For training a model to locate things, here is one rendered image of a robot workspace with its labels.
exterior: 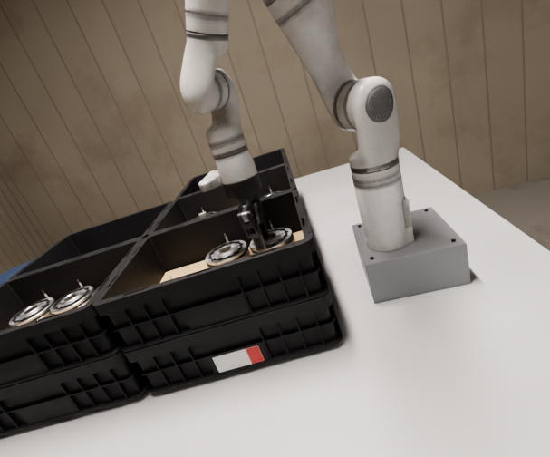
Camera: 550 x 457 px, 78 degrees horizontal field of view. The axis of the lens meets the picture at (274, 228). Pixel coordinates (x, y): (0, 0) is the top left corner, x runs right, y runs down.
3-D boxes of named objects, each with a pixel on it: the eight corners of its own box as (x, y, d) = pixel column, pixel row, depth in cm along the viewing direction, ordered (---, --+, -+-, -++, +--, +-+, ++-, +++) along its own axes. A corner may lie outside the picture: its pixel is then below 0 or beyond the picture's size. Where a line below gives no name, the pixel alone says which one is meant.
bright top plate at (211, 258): (247, 238, 83) (246, 236, 83) (246, 257, 74) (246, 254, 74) (208, 249, 84) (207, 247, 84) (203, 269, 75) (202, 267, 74)
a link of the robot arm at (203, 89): (175, 111, 61) (168, 23, 53) (205, 102, 68) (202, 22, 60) (207, 120, 59) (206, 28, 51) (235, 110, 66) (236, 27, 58)
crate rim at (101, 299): (300, 197, 83) (296, 188, 82) (318, 252, 55) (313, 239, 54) (149, 244, 86) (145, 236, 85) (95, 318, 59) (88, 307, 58)
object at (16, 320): (62, 296, 87) (62, 294, 87) (33, 322, 78) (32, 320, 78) (32, 303, 89) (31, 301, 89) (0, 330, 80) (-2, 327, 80)
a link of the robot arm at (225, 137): (231, 148, 72) (207, 161, 66) (205, 72, 67) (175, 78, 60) (258, 141, 69) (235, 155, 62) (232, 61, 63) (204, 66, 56)
